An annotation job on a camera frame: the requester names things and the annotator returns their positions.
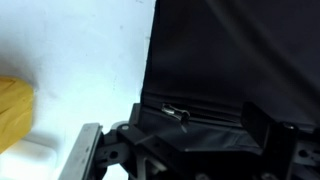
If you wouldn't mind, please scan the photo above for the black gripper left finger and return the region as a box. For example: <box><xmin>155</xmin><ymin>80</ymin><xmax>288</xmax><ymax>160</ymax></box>
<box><xmin>58</xmin><ymin>123</ymin><xmax>102</xmax><ymax>180</ymax></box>

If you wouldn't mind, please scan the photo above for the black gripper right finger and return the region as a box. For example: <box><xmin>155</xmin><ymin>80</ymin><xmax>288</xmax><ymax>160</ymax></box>
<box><xmin>241</xmin><ymin>102</ymin><xmax>297</xmax><ymax>163</ymax></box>

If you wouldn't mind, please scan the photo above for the black zip jersey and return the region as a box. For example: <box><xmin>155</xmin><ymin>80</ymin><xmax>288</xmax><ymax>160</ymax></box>
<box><xmin>138</xmin><ymin>0</ymin><xmax>320</xmax><ymax>155</ymax></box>

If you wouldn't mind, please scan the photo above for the silver zipper pull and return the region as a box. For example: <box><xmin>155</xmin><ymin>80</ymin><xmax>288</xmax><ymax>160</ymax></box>
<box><xmin>161</xmin><ymin>104</ymin><xmax>190</xmax><ymax>125</ymax></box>

